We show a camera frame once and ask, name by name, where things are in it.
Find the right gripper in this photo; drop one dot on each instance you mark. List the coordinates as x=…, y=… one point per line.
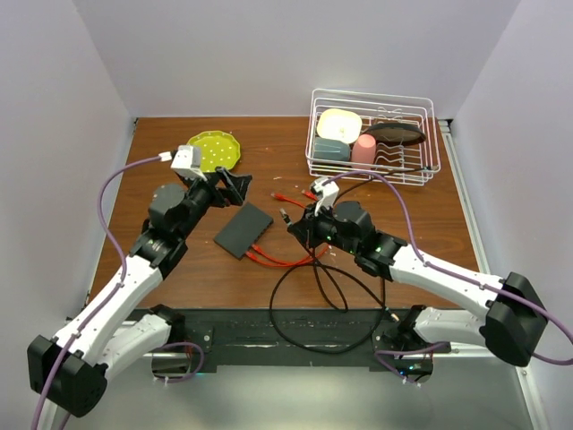
x=304, y=229

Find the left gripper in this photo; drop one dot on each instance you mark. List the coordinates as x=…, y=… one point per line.
x=235, y=195

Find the black network switch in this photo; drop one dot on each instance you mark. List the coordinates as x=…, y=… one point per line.
x=243, y=230

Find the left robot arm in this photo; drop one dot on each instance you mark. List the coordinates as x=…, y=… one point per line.
x=73, y=368

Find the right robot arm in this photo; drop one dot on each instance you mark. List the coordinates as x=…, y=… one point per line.
x=502, y=314

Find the yellow-green plate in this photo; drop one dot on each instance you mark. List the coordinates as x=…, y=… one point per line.
x=218, y=150

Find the grey-green cup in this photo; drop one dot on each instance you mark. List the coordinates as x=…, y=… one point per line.
x=330, y=150

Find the pink cup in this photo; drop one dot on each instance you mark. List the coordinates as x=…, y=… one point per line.
x=363, y=152

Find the cream square bowl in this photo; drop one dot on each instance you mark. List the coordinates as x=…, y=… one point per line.
x=340, y=125

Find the dark brown plate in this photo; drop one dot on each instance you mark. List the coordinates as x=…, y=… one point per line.
x=396, y=133

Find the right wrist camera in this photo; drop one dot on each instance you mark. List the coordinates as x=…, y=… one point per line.
x=326, y=191

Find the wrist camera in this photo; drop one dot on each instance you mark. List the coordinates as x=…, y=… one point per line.
x=326, y=191
x=187, y=162

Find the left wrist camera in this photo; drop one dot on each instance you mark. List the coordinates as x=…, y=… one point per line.
x=187, y=162

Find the white wire dish rack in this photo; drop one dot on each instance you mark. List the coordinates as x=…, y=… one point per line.
x=404, y=165

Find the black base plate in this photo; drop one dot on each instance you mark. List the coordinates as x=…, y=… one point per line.
x=207, y=339

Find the aluminium frame rail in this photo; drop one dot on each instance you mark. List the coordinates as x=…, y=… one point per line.
x=526, y=380

